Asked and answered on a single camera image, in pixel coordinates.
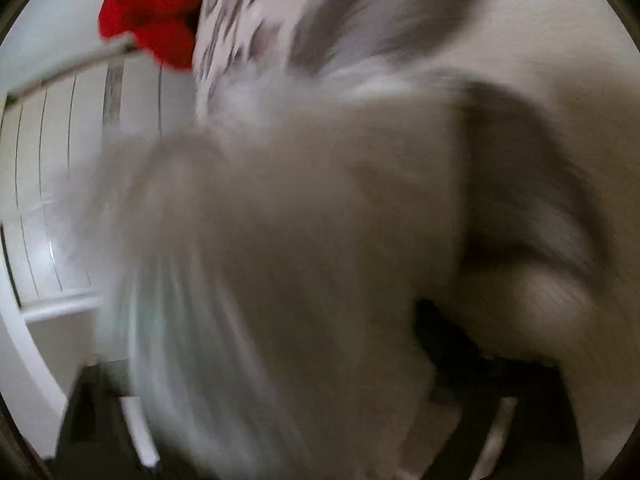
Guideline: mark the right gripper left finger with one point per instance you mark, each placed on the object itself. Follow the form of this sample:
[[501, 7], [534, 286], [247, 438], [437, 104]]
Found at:
[[94, 441]]

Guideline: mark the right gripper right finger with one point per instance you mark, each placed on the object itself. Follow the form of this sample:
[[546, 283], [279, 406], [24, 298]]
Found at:
[[516, 420]]

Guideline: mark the white fuzzy jacket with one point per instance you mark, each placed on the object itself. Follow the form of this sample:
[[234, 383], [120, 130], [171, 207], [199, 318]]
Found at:
[[258, 273]]

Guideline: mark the white sliding wardrobe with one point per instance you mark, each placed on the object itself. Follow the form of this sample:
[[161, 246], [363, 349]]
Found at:
[[52, 129]]

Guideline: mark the floral pink bed blanket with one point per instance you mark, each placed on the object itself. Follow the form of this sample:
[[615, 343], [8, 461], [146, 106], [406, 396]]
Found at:
[[549, 256]]

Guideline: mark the red quilt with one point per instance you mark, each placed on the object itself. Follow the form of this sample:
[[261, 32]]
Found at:
[[164, 28]]

